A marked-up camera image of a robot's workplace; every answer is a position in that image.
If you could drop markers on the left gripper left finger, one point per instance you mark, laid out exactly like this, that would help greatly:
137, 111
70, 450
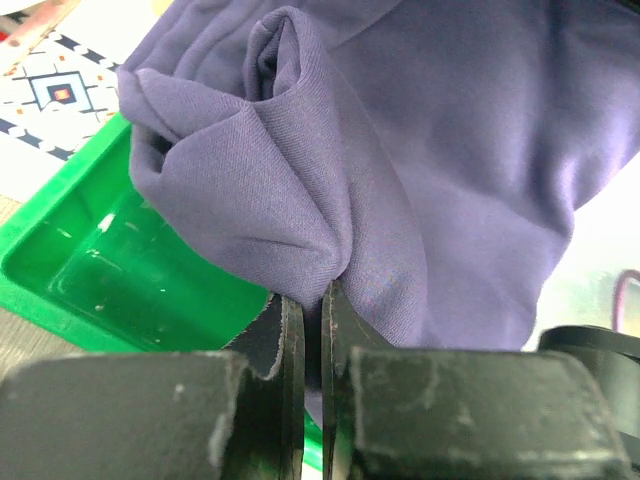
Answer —
235, 413

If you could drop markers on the purple garment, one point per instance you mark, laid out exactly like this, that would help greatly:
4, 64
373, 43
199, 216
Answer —
429, 155

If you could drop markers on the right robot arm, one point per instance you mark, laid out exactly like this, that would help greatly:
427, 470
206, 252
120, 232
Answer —
613, 360

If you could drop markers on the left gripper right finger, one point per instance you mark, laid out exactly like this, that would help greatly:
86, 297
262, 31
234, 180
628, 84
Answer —
391, 413

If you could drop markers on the patterned placemat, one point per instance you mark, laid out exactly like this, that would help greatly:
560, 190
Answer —
58, 85

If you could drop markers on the green plastic tray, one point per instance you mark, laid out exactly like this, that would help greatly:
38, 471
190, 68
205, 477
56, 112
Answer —
90, 261

